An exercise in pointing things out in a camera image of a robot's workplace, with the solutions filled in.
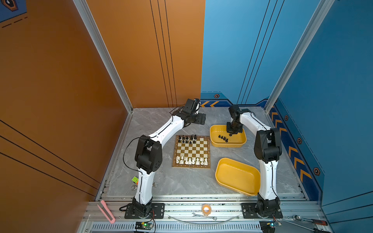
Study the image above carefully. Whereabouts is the yellow tray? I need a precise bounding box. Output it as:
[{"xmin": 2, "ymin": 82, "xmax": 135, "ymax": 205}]
[
  {"xmin": 210, "ymin": 125, "xmax": 247, "ymax": 148},
  {"xmin": 215, "ymin": 158, "xmax": 260, "ymax": 196}
]

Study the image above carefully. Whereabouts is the wooden chess board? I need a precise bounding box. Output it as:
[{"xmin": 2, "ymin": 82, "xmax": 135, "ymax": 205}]
[{"xmin": 172, "ymin": 135, "xmax": 211, "ymax": 169}]

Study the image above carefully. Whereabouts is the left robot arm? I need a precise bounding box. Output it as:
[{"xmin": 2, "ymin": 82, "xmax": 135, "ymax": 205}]
[{"xmin": 132, "ymin": 99, "xmax": 206, "ymax": 217}]

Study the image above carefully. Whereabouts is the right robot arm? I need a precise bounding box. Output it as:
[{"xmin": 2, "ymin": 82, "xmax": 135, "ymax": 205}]
[{"xmin": 226, "ymin": 105, "xmax": 283, "ymax": 218}]

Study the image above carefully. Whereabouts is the green circuit board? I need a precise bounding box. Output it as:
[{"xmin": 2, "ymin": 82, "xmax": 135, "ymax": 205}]
[{"xmin": 135, "ymin": 221, "xmax": 154, "ymax": 233}]

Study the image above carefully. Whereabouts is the silver wrench on table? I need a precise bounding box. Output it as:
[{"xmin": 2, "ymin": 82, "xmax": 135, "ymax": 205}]
[{"xmin": 131, "ymin": 182, "xmax": 158, "ymax": 191}]

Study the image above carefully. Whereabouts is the orange green small box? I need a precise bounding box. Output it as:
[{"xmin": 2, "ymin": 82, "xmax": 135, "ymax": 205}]
[{"xmin": 132, "ymin": 176, "xmax": 139, "ymax": 185}]

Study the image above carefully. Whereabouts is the orange tape roll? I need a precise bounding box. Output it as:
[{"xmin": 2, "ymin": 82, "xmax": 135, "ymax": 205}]
[{"xmin": 201, "ymin": 204, "xmax": 212, "ymax": 216}]

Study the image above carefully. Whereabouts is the pink tool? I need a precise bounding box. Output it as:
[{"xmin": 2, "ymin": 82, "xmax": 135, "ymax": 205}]
[{"xmin": 97, "ymin": 200, "xmax": 116, "ymax": 224}]

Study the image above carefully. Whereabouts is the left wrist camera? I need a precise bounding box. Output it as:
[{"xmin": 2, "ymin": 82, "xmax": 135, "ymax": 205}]
[{"xmin": 195, "ymin": 100, "xmax": 201, "ymax": 114}]

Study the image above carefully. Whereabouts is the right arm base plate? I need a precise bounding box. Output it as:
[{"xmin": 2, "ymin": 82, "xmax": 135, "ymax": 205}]
[{"xmin": 241, "ymin": 203, "xmax": 283, "ymax": 219}]

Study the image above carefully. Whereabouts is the silver wrench on rail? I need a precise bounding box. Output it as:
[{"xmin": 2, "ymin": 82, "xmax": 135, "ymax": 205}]
[{"xmin": 192, "ymin": 213, "xmax": 217, "ymax": 221}]

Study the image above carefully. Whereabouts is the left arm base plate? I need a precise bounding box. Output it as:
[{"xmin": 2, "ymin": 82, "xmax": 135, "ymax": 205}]
[{"xmin": 124, "ymin": 203, "xmax": 165, "ymax": 219}]

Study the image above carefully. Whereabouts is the red handled ratchet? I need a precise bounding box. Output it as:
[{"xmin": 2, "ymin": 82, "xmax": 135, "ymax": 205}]
[{"xmin": 293, "ymin": 215, "xmax": 328, "ymax": 226}]

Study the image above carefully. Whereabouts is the aluminium corner post right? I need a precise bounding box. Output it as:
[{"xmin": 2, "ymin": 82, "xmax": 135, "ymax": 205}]
[{"xmin": 264, "ymin": 0, "xmax": 335, "ymax": 114}]

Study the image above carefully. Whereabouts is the aluminium corner post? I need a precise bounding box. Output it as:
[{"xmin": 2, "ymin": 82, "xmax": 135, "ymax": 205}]
[
  {"xmin": 264, "ymin": 0, "xmax": 335, "ymax": 114},
  {"xmin": 73, "ymin": 0, "xmax": 133, "ymax": 114}
]

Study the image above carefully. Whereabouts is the aluminium corner post left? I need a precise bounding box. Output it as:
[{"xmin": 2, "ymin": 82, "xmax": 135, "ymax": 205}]
[{"xmin": 73, "ymin": 0, "xmax": 133, "ymax": 114}]

